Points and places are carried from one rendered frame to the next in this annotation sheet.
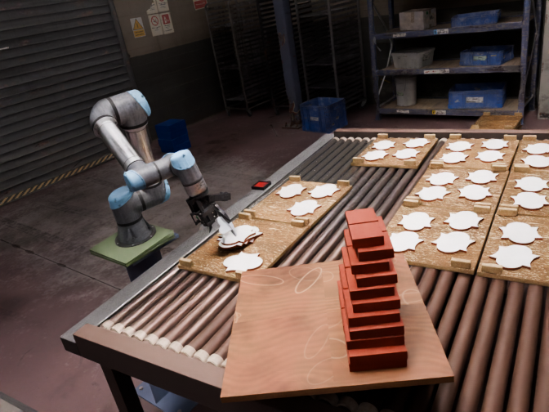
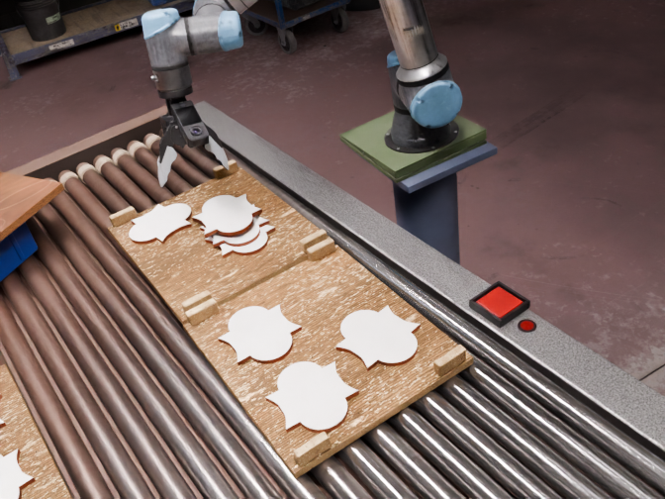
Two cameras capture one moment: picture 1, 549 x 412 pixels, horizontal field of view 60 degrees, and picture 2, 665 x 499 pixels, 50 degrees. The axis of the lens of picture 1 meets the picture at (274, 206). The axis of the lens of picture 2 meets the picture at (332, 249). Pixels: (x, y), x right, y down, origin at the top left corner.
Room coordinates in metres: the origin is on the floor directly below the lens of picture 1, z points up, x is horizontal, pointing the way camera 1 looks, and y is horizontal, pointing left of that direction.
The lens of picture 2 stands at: (2.40, -0.90, 1.83)
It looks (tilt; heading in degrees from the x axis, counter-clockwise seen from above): 38 degrees down; 116
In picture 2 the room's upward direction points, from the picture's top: 10 degrees counter-clockwise
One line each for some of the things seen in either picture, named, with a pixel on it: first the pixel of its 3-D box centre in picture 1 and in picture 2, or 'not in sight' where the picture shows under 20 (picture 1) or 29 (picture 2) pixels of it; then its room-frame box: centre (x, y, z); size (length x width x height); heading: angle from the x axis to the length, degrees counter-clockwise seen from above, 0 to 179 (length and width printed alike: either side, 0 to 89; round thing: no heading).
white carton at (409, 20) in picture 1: (417, 19); not in sight; (6.15, -2.15, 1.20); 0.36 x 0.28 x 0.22; 36
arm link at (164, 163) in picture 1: (171, 165); (214, 30); (1.63, 0.34, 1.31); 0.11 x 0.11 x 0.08; 31
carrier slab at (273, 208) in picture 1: (298, 201); (319, 343); (1.97, -0.11, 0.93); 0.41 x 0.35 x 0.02; 143
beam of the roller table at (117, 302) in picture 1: (245, 207); (430, 276); (2.11, 0.14, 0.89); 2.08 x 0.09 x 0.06; 145
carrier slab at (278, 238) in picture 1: (245, 247); (215, 236); (1.63, 0.14, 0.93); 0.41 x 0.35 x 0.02; 144
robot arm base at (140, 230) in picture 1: (131, 226); (419, 117); (1.96, 0.65, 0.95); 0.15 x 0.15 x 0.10
